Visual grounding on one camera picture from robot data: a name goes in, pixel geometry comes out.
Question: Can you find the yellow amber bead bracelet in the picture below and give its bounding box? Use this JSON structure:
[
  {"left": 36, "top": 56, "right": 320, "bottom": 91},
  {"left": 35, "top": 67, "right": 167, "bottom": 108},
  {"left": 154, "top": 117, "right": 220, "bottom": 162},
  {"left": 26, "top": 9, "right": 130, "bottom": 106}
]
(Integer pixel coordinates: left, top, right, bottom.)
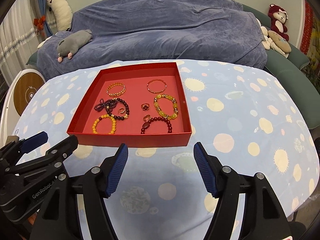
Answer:
[{"left": 92, "top": 114, "right": 118, "bottom": 135}]

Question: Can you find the black and gold bead bracelet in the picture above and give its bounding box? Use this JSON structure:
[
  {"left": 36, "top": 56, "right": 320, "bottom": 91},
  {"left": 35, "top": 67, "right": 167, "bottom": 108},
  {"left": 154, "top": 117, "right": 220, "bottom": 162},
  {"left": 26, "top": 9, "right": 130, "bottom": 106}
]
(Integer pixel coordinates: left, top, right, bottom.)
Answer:
[{"left": 106, "top": 98, "right": 131, "bottom": 121}]

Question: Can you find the dark red bead bracelet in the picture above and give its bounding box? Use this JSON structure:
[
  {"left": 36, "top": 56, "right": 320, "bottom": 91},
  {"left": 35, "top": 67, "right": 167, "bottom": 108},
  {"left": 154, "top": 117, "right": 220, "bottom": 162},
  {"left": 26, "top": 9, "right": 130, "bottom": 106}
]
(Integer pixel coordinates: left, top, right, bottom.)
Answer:
[{"left": 140, "top": 116, "right": 173, "bottom": 134}]

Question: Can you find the dark garnet bead strand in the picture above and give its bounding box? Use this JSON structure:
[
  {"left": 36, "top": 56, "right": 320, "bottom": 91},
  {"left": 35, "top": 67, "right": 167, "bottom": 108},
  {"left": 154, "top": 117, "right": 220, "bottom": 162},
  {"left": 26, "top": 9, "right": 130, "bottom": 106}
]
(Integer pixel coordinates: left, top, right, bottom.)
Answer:
[{"left": 94, "top": 99, "right": 118, "bottom": 112}]

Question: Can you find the yellow green stone bracelet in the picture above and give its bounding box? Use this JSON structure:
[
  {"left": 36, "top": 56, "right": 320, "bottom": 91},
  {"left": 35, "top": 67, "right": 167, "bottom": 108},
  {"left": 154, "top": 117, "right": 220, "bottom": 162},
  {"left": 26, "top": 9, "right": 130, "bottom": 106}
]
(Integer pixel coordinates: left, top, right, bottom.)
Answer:
[{"left": 153, "top": 93, "right": 179, "bottom": 120}]

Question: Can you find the gold chain link bracelet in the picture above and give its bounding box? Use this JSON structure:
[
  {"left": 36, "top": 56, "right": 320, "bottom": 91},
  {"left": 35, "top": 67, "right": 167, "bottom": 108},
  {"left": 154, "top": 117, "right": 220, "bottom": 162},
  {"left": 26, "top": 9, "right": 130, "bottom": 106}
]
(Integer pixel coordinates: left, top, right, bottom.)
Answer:
[{"left": 106, "top": 82, "right": 126, "bottom": 98}]

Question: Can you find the thin gold bangle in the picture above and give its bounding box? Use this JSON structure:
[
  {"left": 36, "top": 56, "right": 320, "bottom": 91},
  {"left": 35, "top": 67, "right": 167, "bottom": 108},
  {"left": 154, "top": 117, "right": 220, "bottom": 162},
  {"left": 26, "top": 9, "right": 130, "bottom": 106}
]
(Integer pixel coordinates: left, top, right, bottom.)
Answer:
[{"left": 146, "top": 79, "right": 167, "bottom": 94}]

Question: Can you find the planet print blue sheet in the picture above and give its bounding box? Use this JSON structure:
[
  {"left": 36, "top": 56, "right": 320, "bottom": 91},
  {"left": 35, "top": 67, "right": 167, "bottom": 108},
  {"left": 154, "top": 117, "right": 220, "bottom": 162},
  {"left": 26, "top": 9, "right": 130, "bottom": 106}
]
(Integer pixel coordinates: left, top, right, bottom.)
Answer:
[{"left": 13, "top": 60, "right": 319, "bottom": 239}]

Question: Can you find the red shallow cardboard box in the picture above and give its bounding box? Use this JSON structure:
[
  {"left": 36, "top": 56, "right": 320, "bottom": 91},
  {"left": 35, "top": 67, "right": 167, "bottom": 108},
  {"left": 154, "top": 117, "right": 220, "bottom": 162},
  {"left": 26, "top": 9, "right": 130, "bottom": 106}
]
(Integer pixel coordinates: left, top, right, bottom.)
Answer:
[{"left": 67, "top": 62, "right": 191, "bottom": 148}]

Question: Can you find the grey mouse plush toy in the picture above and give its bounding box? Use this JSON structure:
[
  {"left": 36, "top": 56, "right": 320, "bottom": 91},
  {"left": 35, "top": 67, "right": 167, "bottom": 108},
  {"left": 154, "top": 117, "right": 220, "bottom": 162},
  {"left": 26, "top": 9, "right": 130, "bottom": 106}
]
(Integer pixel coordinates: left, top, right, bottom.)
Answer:
[{"left": 57, "top": 29, "right": 93, "bottom": 63}]

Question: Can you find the beige cookie plush cushion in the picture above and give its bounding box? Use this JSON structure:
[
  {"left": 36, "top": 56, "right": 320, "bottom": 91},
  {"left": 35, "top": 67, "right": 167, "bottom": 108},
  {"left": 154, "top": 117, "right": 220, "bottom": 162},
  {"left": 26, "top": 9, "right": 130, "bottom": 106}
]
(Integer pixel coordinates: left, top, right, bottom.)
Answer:
[{"left": 268, "top": 30, "right": 292, "bottom": 54}]

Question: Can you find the white sheep plush toy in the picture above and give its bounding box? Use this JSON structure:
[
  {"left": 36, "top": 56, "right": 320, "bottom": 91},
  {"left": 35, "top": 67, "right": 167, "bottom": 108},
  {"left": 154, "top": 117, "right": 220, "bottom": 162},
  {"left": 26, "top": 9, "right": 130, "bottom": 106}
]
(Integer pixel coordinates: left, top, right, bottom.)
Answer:
[{"left": 47, "top": 0, "right": 73, "bottom": 31}]

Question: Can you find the blue grey blanket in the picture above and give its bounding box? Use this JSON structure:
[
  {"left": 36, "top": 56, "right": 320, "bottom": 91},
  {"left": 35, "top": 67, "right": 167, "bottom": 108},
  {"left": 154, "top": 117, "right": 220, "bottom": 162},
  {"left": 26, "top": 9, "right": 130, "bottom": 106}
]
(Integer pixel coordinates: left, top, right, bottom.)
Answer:
[{"left": 37, "top": 0, "right": 267, "bottom": 79}]

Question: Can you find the red monkey plush toy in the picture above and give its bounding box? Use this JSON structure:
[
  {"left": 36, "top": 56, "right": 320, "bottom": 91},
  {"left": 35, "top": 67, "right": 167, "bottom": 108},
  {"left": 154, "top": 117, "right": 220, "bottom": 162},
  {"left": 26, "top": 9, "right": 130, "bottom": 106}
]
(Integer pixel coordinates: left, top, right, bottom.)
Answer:
[{"left": 268, "top": 4, "right": 289, "bottom": 41}]

